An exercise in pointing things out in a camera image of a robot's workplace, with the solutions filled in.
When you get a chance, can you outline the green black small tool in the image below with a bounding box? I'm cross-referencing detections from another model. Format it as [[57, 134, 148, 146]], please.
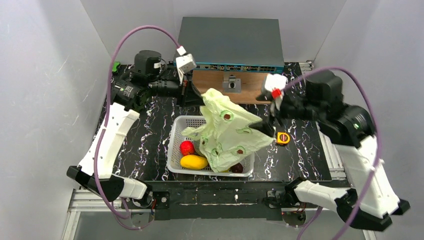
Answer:
[[111, 61, 121, 74]]

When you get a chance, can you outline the yellow fake mango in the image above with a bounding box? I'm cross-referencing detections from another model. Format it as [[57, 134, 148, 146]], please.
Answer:
[[180, 154, 209, 170]]

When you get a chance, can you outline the grey network switch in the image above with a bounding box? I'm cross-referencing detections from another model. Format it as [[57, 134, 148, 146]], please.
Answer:
[[178, 16, 285, 74]]

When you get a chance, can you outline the small metal bracket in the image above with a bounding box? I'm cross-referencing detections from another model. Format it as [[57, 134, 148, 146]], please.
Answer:
[[222, 74, 242, 93]]

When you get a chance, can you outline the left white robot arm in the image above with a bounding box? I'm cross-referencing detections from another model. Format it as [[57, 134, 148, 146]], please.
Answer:
[[66, 47, 204, 203]]

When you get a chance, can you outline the light green plastic bag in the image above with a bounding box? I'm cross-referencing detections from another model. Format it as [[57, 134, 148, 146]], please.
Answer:
[[181, 88, 276, 173]]

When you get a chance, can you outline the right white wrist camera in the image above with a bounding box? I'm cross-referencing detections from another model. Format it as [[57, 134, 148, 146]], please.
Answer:
[[255, 73, 288, 110]]

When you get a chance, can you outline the black base frame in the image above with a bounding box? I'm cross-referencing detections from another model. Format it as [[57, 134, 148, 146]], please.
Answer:
[[119, 180, 332, 222]]

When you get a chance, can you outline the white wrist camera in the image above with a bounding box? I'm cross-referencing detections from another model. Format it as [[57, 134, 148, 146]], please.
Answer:
[[255, 73, 288, 110], [175, 45, 197, 85]]

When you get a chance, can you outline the red fake strawberry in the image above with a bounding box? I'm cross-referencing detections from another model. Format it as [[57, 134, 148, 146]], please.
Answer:
[[179, 140, 196, 156]]

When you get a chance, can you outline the white plastic basket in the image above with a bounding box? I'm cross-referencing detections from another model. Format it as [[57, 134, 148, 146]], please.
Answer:
[[167, 115, 255, 178]]

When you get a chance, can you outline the yellow tape measure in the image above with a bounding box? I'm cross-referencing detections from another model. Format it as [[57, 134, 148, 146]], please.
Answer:
[[275, 132, 291, 146]]

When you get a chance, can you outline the dark red fake fruit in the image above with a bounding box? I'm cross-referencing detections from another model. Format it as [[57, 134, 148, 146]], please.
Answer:
[[230, 163, 244, 173]]

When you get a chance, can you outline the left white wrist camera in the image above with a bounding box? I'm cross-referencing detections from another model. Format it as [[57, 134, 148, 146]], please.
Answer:
[[175, 45, 197, 85]]

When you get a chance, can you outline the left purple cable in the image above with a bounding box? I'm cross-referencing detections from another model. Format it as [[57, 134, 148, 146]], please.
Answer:
[[94, 25, 183, 231]]

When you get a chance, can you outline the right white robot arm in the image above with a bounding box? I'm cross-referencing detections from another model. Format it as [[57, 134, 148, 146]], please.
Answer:
[[251, 69, 410, 232]]

